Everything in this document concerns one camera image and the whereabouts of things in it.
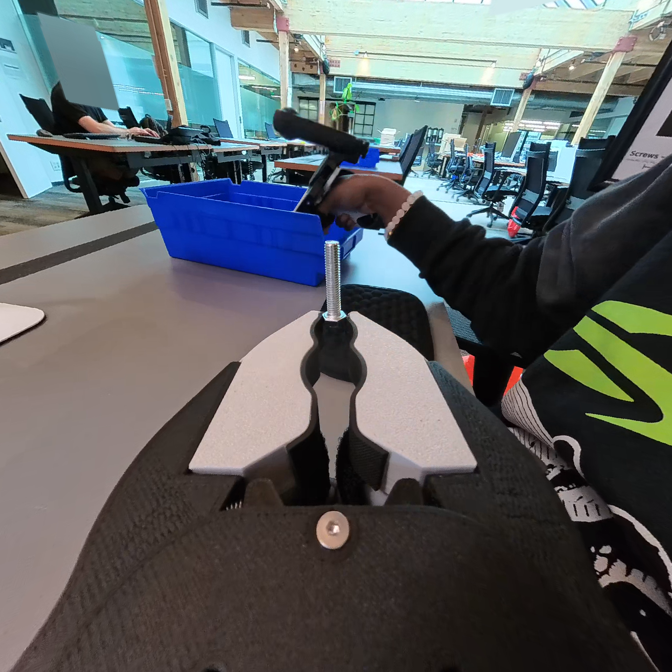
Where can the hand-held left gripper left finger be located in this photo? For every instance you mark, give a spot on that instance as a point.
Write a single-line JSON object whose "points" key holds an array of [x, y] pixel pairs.
{"points": [[246, 409]]}

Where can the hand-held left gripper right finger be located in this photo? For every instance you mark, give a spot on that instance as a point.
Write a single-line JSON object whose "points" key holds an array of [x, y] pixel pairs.
{"points": [[414, 409]]}

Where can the blue plastic bin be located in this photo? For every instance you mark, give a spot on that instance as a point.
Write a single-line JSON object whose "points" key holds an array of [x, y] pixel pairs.
{"points": [[371, 157], [236, 236]]}

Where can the silver bolt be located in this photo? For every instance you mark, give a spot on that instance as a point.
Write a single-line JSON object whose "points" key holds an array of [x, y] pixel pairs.
{"points": [[332, 278]]}

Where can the person's right forearm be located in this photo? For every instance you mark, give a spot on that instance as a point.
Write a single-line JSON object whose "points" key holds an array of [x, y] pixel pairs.
{"points": [[488, 273]]}

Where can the person's right hand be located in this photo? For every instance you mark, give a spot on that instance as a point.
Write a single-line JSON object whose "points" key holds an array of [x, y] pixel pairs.
{"points": [[367, 197]]}

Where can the green potted plant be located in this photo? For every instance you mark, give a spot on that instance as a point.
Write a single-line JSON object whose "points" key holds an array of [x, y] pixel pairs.
{"points": [[344, 105]]}

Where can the wooden office desk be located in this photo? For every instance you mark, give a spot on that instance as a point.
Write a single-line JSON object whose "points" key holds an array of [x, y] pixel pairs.
{"points": [[378, 167], [105, 144]]}

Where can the black computer monitor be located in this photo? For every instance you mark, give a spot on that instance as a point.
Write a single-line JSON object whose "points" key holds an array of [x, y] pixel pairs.
{"points": [[413, 149]]}

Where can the orange traffic cone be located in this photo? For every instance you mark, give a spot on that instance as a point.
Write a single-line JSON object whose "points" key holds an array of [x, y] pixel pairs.
{"points": [[516, 220], [512, 380]]}

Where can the person's black printed sweatshirt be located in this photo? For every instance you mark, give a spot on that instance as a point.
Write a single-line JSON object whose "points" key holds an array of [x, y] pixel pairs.
{"points": [[619, 420]]}

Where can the row of black office chairs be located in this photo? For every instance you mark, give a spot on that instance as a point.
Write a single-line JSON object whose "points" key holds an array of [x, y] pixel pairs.
{"points": [[530, 183]]}

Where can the black keyboard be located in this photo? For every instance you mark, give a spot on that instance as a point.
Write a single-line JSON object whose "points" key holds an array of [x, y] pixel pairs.
{"points": [[92, 135]]}

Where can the white pad on table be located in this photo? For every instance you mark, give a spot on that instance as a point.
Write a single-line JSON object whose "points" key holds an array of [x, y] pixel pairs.
{"points": [[15, 321]]}

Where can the black office chair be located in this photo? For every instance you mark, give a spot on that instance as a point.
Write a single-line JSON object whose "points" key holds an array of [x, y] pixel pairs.
{"points": [[36, 113]]}

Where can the black-edged instruction sign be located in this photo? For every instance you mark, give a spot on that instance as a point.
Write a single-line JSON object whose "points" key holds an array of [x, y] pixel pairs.
{"points": [[643, 136]]}

